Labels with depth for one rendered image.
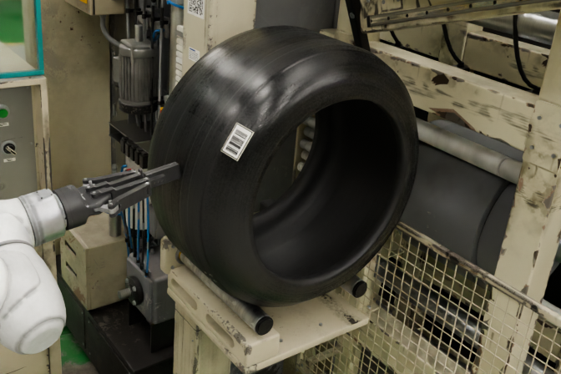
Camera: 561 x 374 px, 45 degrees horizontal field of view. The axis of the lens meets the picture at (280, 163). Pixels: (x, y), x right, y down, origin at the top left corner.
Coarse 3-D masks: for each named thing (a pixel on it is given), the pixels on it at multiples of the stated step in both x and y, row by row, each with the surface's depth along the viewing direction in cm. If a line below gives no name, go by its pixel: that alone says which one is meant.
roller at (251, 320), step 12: (180, 252) 168; (192, 264) 163; (204, 276) 159; (216, 288) 155; (228, 300) 152; (240, 300) 150; (240, 312) 148; (252, 312) 146; (264, 312) 146; (252, 324) 145; (264, 324) 144
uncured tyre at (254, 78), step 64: (256, 64) 130; (320, 64) 129; (384, 64) 141; (192, 128) 130; (256, 128) 123; (320, 128) 173; (384, 128) 164; (192, 192) 127; (256, 192) 127; (320, 192) 178; (384, 192) 166; (192, 256) 138; (256, 256) 133; (320, 256) 167
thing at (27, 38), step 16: (0, 0) 160; (16, 0) 162; (32, 0) 164; (0, 16) 161; (16, 16) 163; (32, 16) 166; (0, 32) 163; (16, 32) 165; (32, 32) 167; (0, 48) 164; (16, 48) 166; (32, 48) 169; (0, 64) 165; (16, 64) 168; (32, 64) 170
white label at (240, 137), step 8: (240, 128) 123; (232, 136) 123; (240, 136) 122; (248, 136) 122; (224, 144) 123; (232, 144) 123; (240, 144) 122; (224, 152) 123; (232, 152) 122; (240, 152) 122
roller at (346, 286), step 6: (354, 276) 162; (348, 282) 161; (354, 282) 160; (360, 282) 160; (348, 288) 161; (354, 288) 160; (360, 288) 160; (366, 288) 162; (354, 294) 160; (360, 294) 161
